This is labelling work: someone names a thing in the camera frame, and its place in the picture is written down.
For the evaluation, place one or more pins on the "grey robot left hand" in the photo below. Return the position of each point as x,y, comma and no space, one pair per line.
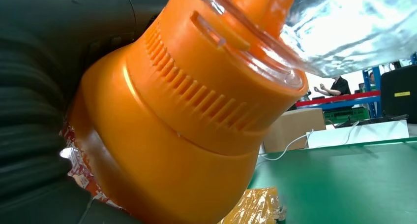
81,17

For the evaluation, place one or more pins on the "orange detergent bottle clear cap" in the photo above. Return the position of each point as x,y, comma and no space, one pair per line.
179,134

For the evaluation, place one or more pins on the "brown cardboard box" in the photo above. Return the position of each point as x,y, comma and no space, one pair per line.
293,131

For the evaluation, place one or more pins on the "yellow tape patch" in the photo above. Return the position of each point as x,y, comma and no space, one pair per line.
254,206

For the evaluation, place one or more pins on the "person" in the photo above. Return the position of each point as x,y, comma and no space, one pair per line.
371,79
340,85

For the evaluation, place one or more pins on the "green plastic crate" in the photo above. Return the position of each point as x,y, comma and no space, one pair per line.
345,115

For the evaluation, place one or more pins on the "blue metal rack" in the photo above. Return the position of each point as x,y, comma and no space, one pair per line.
373,85

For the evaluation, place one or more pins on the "white flat box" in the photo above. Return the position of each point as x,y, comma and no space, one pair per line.
358,136

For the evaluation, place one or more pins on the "green work table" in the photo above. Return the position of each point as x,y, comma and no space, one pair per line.
342,183

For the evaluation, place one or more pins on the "black carry case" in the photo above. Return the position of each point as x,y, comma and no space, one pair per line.
400,108

